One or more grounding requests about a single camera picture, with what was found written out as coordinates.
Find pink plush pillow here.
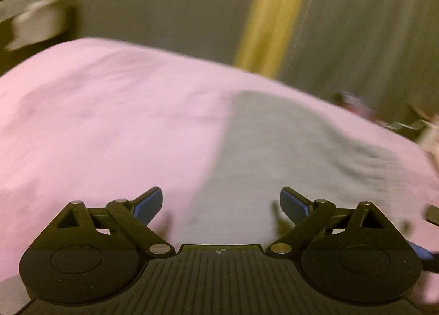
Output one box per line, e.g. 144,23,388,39
417,126,439,165

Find white box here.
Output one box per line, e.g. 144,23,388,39
333,92,375,117

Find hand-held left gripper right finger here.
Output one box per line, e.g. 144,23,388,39
266,186,392,257

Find grey pants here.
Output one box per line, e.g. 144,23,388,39
168,90,414,246

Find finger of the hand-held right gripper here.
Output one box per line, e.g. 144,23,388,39
425,205,439,227
406,241,439,273

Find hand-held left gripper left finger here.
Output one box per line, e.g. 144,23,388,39
56,186,176,257

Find dark wooden furniture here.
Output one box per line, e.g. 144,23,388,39
384,103,433,138

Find pink bed sheet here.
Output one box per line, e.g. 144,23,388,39
0,37,439,283

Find dark shelf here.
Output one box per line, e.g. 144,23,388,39
0,0,80,52

